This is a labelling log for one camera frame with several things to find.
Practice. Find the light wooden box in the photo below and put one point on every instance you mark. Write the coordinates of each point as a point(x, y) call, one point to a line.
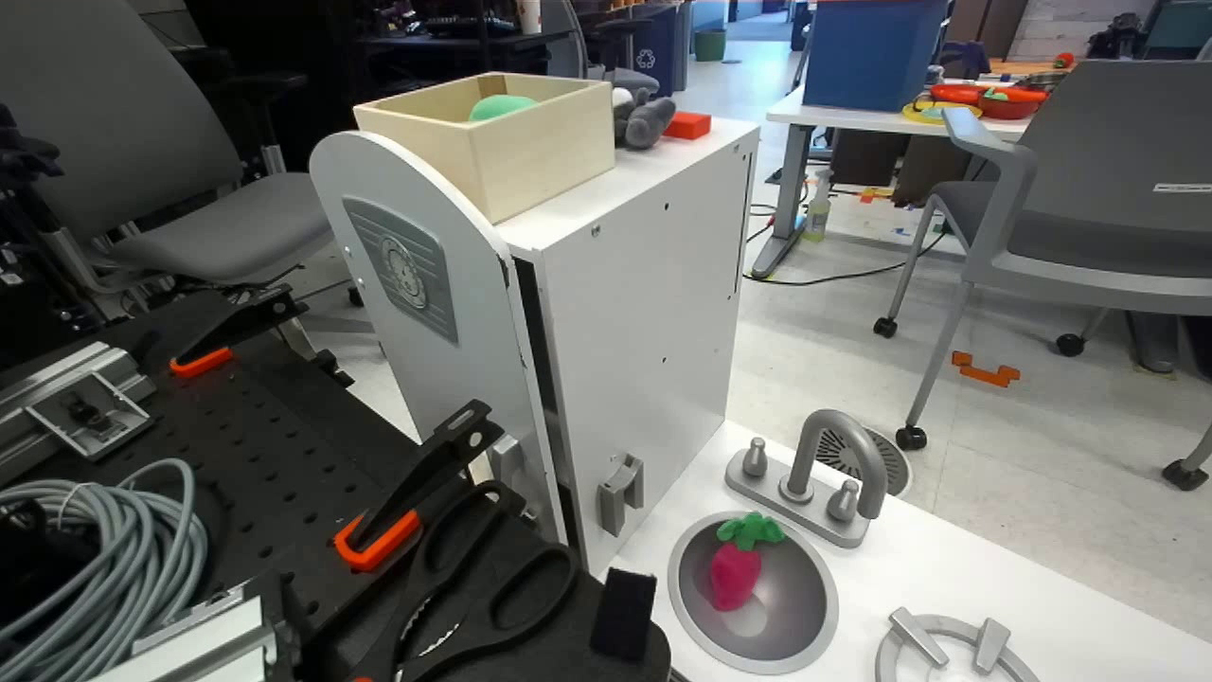
point(533, 154)

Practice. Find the white toy cabinet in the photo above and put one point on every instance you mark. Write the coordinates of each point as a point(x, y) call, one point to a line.
point(630, 304)

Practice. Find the grey cabinet latch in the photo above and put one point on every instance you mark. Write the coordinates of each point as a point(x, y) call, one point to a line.
point(617, 490)

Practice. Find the grey plush toy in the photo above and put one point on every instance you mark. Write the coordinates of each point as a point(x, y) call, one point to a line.
point(648, 124)

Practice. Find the red block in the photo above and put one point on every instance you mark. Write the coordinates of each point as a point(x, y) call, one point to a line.
point(687, 124)

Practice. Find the clear spray bottle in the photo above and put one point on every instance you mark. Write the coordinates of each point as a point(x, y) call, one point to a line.
point(821, 202)

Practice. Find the grey toy faucet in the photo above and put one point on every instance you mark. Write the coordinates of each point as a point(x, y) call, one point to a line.
point(833, 471)

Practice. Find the red strawberry toy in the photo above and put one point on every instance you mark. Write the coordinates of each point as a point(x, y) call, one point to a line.
point(731, 570)

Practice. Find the small black block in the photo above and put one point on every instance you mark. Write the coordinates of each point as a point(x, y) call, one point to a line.
point(625, 610)

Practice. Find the blue recycling bin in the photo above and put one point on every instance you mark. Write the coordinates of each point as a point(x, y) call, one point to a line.
point(654, 42)

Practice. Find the white desk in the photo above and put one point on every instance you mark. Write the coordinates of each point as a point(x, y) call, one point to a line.
point(833, 115)

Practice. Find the grey toy sink basin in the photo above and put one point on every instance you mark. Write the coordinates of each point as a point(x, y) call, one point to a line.
point(798, 610)

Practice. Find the black perforated workbench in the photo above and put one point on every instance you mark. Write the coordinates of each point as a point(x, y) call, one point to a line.
point(277, 439)

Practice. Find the white toy kitchen counter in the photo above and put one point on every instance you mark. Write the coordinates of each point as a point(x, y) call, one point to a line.
point(923, 570)

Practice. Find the grey office chair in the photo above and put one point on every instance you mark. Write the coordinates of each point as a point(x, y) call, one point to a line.
point(192, 215)

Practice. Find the orange tray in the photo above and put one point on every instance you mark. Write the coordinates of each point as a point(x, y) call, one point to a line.
point(991, 95)

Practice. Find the grey toy burner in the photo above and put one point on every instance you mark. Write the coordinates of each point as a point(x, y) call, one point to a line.
point(948, 645)

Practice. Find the grey chair with wheels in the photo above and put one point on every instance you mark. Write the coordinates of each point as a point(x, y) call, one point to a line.
point(1086, 189)

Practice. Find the silver metal bracket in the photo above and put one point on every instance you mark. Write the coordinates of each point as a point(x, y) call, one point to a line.
point(192, 637)

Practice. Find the aluminium extrusion rail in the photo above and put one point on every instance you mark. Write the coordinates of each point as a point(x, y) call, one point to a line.
point(57, 379)

